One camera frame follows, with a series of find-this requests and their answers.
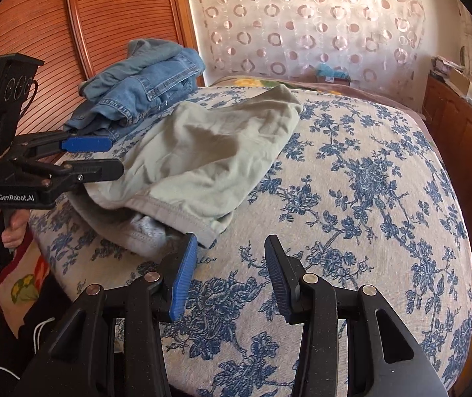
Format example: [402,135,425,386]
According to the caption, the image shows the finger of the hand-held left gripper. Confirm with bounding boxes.
[23,158,125,183]
[10,130,112,161]

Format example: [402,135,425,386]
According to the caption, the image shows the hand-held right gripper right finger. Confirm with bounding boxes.
[264,235,447,397]

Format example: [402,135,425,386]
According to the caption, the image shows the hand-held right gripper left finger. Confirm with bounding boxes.
[21,233,198,397]

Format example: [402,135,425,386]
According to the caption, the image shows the grey-green pants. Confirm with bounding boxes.
[85,85,305,255]

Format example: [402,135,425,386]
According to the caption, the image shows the blue floral bedsheet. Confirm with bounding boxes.
[29,85,472,397]

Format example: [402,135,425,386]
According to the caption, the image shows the blue denim jeans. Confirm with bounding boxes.
[64,39,205,141]

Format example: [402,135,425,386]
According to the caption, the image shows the wooden slatted wardrobe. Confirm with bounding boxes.
[0,0,205,162]

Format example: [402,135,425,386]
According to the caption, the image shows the person's black clothing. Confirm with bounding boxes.
[0,248,75,397]

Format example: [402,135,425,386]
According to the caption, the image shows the colourful floral blanket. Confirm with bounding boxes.
[0,75,427,315]

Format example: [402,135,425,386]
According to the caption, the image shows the long wooden cabinet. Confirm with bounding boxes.
[422,74,472,199]

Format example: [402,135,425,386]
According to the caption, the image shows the sheer curtain with circles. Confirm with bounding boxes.
[182,0,427,87]

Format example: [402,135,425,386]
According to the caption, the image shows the beige box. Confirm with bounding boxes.
[451,68,472,102]

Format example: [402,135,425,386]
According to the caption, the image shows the white tied window curtain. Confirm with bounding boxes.
[459,8,472,67]

